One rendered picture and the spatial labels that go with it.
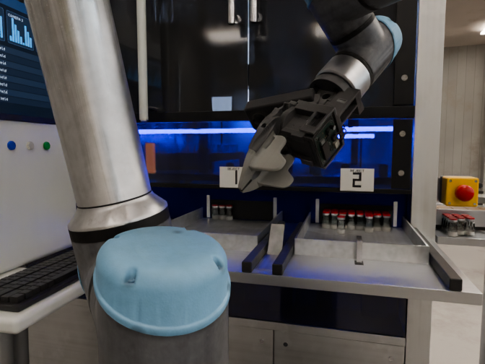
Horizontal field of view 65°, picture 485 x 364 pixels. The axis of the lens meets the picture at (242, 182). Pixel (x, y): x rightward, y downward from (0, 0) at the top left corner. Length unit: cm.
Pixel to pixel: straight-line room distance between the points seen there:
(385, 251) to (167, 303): 58
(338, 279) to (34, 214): 81
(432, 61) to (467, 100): 1043
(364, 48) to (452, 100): 1085
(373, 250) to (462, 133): 1068
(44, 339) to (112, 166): 121
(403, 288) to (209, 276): 43
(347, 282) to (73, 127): 49
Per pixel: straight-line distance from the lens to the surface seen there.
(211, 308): 33
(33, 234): 116
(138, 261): 32
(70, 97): 44
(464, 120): 1146
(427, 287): 71
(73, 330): 150
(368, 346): 118
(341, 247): 81
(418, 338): 118
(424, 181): 107
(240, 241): 84
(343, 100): 56
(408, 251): 82
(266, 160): 51
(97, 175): 43
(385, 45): 65
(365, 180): 105
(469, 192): 106
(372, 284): 69
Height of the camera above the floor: 110
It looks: 5 degrees down
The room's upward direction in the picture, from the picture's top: straight up
